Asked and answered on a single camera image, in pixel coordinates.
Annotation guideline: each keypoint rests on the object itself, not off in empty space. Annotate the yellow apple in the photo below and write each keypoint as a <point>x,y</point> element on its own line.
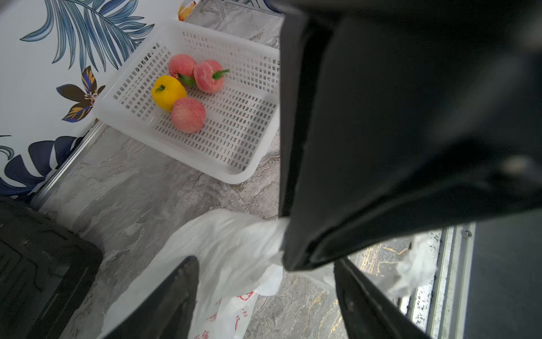
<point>166,91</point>

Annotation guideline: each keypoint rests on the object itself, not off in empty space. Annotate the pink peach front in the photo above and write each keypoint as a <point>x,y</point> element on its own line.
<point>188,115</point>

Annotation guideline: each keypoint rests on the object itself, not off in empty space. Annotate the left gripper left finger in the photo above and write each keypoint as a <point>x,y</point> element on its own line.
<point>168,311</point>

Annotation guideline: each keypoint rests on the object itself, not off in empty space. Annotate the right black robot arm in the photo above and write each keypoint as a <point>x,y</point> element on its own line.
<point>399,117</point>

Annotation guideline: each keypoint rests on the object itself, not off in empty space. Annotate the white plastic basket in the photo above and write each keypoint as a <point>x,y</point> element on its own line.
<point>242,119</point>

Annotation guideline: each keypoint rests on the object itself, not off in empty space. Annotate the pink peach with leaf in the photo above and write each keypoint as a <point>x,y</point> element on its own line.
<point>209,75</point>

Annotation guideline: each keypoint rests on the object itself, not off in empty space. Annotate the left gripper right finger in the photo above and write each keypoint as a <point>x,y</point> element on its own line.
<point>366,312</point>

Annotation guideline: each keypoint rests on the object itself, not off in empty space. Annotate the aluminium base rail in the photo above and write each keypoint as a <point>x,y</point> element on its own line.
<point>439,308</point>

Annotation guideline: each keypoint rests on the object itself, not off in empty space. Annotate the pink peach back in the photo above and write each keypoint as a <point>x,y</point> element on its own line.
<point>181,67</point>

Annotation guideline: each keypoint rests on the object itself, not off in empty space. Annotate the white plastic bag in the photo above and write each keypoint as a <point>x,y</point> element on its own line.
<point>239,259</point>

